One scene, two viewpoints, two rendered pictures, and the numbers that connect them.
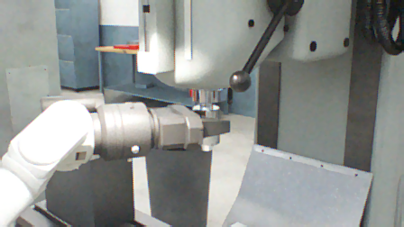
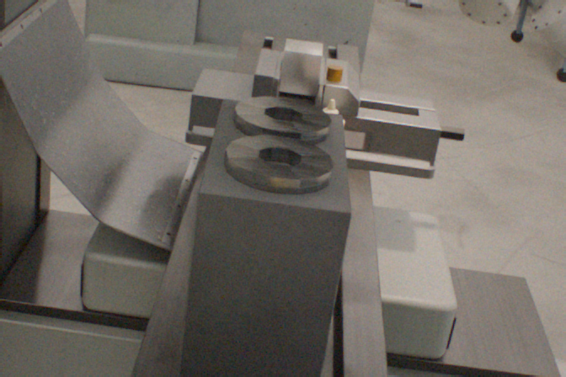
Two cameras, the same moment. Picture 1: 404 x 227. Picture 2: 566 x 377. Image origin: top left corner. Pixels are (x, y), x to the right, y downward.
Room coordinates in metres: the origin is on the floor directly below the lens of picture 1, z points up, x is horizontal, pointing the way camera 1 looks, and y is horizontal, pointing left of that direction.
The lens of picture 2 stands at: (1.50, 0.83, 1.42)
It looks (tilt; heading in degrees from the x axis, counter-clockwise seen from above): 25 degrees down; 227
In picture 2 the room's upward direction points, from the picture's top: 8 degrees clockwise
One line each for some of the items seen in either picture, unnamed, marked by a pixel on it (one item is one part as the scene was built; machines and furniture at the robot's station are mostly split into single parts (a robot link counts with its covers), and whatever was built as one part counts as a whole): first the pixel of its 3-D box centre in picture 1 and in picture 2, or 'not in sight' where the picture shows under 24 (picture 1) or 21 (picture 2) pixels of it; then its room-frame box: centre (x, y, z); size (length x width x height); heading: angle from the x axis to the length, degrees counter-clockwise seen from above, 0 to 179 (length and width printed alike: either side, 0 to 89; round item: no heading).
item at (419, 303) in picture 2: not in sight; (274, 249); (0.70, -0.01, 0.78); 0.50 x 0.35 x 0.12; 137
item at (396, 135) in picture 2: not in sight; (316, 106); (0.62, -0.05, 0.98); 0.35 x 0.15 x 0.11; 137
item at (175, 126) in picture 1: (154, 130); not in sight; (0.67, 0.07, 1.24); 0.13 x 0.12 x 0.10; 22
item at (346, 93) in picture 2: not in sight; (338, 86); (0.61, -0.03, 1.01); 0.12 x 0.06 x 0.04; 47
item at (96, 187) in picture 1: (87, 177); (267, 234); (0.99, 0.28, 1.02); 0.22 x 0.12 x 0.20; 48
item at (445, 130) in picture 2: not in sight; (449, 133); (0.48, 0.08, 0.97); 0.04 x 0.02 x 0.02; 137
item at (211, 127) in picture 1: (213, 128); not in sight; (0.67, -0.02, 1.24); 0.06 x 0.02 x 0.03; 112
